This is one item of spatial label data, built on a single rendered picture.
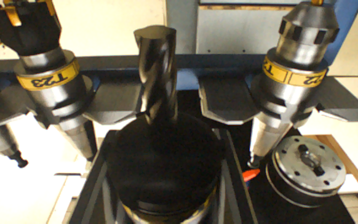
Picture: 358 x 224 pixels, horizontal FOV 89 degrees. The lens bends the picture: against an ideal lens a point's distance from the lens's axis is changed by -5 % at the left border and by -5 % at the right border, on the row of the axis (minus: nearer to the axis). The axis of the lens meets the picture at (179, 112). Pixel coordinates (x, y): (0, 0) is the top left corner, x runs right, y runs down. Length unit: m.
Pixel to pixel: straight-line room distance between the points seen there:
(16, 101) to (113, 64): 0.10
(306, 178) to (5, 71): 0.54
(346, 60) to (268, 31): 0.90
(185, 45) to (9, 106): 0.64
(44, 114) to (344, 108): 0.28
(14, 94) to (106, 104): 0.11
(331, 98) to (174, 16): 0.61
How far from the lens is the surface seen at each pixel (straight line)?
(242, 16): 0.73
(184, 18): 0.75
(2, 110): 0.24
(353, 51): 1.59
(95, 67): 0.24
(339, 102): 0.24
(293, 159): 0.52
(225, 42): 0.75
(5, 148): 0.32
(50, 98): 0.20
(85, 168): 1.10
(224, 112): 0.18
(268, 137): 0.23
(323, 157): 0.57
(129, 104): 0.19
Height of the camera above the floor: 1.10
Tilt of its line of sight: 41 degrees up
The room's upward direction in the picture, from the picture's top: 179 degrees clockwise
